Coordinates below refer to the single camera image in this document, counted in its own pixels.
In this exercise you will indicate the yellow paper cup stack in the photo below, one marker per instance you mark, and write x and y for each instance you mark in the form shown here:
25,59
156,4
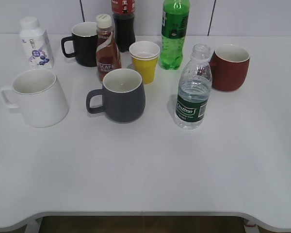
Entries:
144,56

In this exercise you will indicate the dark red ceramic mug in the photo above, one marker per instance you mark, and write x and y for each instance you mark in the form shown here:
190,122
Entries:
229,66

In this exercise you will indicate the grey ceramic mug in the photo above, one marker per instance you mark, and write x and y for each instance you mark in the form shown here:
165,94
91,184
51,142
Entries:
123,96

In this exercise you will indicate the white ceramic mug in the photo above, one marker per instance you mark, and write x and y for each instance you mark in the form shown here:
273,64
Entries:
38,95

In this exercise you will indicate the clear water bottle green label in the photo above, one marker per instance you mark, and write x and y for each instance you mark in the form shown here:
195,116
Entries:
194,89

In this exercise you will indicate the black ceramic mug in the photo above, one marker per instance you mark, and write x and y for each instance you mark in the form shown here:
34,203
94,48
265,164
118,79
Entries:
84,37

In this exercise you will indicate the white yogurt drink bottle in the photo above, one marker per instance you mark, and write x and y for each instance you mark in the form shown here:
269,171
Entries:
36,44

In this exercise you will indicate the dark cola bottle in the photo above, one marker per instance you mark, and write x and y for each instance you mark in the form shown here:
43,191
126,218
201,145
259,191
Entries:
123,15

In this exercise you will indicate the green soda bottle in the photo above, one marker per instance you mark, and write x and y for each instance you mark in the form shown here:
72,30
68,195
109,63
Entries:
175,14

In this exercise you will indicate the brown Nescafe coffee bottle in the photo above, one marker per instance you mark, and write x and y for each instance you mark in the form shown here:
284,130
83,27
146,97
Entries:
107,53

